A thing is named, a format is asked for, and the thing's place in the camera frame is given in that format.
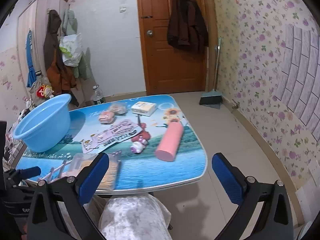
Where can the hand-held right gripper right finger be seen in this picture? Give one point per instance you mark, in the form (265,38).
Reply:
(227,180)

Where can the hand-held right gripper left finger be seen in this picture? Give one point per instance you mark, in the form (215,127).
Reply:
(92,177)

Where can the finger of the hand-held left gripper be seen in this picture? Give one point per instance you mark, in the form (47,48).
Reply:
(27,172)

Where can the clear box of toothpicks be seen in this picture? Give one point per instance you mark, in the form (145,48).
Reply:
(113,170)

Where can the white cartoon snack packet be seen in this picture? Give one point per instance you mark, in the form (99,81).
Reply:
(112,135)

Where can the light blue plastic basin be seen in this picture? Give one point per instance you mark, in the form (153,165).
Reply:
(42,122)

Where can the white and pink toy figurine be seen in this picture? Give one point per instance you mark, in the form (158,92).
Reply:
(137,147)

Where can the pink cylindrical bottle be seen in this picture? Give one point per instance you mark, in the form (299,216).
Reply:
(170,142)

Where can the small white printed box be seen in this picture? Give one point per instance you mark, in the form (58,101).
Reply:
(143,108)

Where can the grey cushioned stool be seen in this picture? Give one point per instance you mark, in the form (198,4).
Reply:
(132,220)

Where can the teal dustpan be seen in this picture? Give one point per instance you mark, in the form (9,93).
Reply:
(211,102)

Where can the clear plastic water bottle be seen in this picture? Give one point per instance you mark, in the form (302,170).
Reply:
(98,97)

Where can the red and yellow plush toy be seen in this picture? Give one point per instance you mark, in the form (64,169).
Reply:
(45,91)

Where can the green broom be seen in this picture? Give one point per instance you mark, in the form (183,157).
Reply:
(217,62)

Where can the orange brown jacket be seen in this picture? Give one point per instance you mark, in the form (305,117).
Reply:
(53,55)

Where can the white and green plastic bag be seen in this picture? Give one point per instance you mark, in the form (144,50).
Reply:
(72,50)

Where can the brown wooden door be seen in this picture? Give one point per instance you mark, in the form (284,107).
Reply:
(155,62)

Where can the light wooden wardrobe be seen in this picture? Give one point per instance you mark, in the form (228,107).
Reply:
(40,30)

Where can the rolled tan mat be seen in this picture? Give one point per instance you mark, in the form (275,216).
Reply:
(210,30)

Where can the round metal door knob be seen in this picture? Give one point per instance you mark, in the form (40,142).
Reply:
(149,33)

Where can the pale green cloth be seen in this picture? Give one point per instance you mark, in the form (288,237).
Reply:
(70,22)

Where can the dark brown coat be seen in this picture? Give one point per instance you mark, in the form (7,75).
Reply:
(187,22)

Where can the small wall pipe valve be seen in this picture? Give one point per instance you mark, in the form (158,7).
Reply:
(235,105)

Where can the white wall switch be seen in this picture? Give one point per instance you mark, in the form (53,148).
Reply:
(122,9)

